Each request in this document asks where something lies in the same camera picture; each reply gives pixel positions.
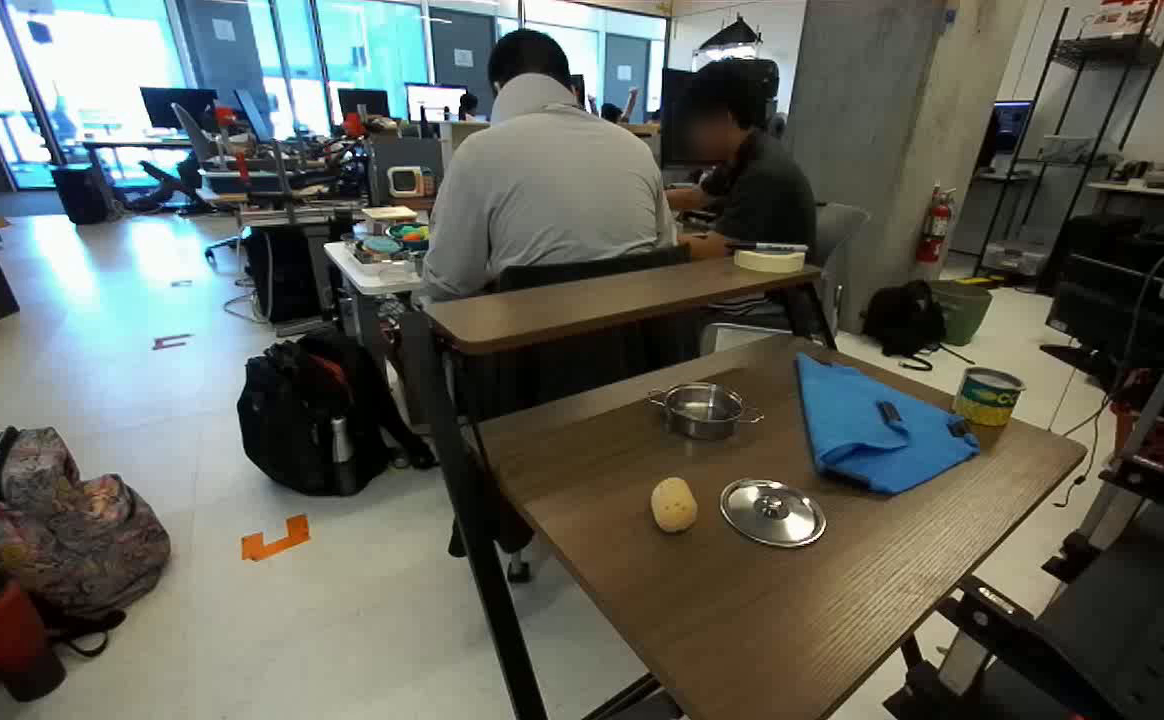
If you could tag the wooden desk with black panel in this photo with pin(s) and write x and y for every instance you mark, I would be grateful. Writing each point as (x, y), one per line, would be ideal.
(566, 373)

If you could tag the small steel pot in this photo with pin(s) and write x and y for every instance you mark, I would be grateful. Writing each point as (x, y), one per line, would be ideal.
(703, 409)

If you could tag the white table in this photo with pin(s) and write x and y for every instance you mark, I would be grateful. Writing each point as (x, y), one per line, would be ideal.
(365, 272)

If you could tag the black bag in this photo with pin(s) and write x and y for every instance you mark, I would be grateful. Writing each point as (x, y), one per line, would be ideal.
(903, 321)

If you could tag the grey office chair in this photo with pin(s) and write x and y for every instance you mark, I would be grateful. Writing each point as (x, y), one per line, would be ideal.
(846, 247)

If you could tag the floral patterned bag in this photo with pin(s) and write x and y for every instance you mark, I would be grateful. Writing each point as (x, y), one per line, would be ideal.
(63, 533)

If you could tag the black metal table frame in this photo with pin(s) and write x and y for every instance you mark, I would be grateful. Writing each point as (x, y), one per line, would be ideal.
(506, 624)

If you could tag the lit computer monitor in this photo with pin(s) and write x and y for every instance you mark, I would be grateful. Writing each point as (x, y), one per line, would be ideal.
(435, 100)

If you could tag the black pendant lamp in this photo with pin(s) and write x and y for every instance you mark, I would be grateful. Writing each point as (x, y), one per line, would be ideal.
(728, 40)

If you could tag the person in grey shirt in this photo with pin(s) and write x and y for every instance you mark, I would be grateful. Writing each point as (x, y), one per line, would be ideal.
(540, 186)

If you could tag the blue cloth towel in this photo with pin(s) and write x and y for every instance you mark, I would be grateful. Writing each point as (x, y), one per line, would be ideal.
(863, 426)

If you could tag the yellow potato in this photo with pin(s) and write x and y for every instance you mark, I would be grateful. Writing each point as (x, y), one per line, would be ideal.
(673, 507)

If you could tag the red fire extinguisher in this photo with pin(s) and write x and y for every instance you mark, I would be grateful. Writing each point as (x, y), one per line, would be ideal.
(933, 232)

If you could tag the orange floor tape marker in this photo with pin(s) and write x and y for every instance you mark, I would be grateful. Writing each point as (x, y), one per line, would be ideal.
(261, 547)

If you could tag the black computer monitor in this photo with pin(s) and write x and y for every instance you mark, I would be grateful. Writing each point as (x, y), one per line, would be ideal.
(360, 100)
(176, 105)

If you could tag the black backpack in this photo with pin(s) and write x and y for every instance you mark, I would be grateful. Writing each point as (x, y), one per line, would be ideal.
(305, 415)

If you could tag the cluttered black workbench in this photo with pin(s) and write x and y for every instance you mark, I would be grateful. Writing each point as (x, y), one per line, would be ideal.
(286, 265)

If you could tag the black equipment cart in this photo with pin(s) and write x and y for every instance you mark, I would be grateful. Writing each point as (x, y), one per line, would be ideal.
(1103, 295)

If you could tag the black metal shelf rack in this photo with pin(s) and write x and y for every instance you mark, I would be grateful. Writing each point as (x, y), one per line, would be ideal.
(1103, 48)

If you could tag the green basket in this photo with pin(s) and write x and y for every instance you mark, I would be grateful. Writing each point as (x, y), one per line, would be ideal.
(964, 309)

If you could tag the steel pot lid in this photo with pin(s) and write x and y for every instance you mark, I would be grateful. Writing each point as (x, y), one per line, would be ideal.
(775, 517)

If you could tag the black trash bin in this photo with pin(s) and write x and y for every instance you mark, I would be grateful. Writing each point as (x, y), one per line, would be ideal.
(81, 193)

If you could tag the person in dark shirt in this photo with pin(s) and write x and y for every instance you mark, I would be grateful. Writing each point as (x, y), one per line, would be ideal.
(765, 201)

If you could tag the tin can yellow green label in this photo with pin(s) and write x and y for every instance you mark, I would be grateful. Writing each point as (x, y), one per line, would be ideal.
(987, 406)

